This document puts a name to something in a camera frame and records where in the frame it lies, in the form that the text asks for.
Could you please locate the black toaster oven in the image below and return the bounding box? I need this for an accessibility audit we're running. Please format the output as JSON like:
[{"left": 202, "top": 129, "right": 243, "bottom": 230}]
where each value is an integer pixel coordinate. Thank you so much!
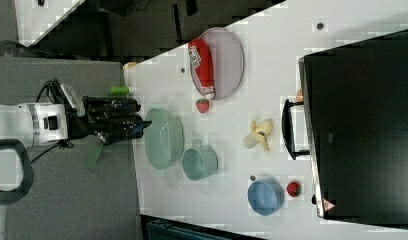
[{"left": 282, "top": 29, "right": 408, "bottom": 230}]

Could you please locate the yellow peeled toy banana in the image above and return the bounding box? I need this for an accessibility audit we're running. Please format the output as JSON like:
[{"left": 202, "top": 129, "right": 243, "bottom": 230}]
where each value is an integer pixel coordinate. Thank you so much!
[{"left": 243, "top": 119, "right": 273, "bottom": 152}]

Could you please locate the green bottle toy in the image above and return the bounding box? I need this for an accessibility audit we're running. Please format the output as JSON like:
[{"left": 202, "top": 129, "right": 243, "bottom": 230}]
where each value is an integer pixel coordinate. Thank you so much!
[{"left": 110, "top": 86, "right": 135, "bottom": 95}]

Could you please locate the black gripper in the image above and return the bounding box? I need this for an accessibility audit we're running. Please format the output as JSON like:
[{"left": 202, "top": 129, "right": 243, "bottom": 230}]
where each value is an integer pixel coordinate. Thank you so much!
[{"left": 67, "top": 96, "right": 152, "bottom": 145}]

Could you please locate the red toy strawberry near oven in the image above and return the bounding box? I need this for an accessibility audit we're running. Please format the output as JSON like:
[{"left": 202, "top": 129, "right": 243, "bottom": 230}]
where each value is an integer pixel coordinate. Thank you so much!
[{"left": 286, "top": 181, "right": 301, "bottom": 197}]

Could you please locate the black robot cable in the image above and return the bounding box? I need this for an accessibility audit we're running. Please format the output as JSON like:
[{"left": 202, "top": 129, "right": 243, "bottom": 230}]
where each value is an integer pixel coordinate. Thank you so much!
[{"left": 30, "top": 78, "right": 75, "bottom": 164}]

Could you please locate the green measuring cup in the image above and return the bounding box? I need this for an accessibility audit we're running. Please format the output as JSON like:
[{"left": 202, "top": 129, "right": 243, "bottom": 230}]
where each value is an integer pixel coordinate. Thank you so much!
[{"left": 181, "top": 139, "right": 218, "bottom": 181}]

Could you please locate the red ketchup bottle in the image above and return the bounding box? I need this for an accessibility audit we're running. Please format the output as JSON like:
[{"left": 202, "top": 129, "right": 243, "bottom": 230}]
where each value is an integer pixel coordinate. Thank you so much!
[{"left": 188, "top": 39, "right": 215, "bottom": 100}]

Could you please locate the green spatula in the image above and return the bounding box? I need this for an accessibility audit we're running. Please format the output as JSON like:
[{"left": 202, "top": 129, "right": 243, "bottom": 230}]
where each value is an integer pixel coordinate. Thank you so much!
[{"left": 85, "top": 143, "right": 104, "bottom": 169}]

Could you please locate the green perforated colander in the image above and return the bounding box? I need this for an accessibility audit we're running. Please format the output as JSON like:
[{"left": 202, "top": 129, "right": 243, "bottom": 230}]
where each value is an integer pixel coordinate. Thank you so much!
[{"left": 144, "top": 108, "right": 184, "bottom": 170}]

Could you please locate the blue cup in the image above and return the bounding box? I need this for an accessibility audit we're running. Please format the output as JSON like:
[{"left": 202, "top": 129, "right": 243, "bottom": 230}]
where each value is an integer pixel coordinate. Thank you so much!
[{"left": 247, "top": 178, "right": 285, "bottom": 216}]

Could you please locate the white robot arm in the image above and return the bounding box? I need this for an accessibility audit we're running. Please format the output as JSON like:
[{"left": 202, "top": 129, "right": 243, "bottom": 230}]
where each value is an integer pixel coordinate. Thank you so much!
[{"left": 0, "top": 96, "right": 152, "bottom": 147}]

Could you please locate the red toy strawberry near plate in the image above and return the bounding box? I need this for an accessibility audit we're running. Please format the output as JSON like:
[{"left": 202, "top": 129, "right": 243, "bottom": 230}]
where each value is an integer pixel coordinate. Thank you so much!
[{"left": 196, "top": 98, "right": 210, "bottom": 114}]

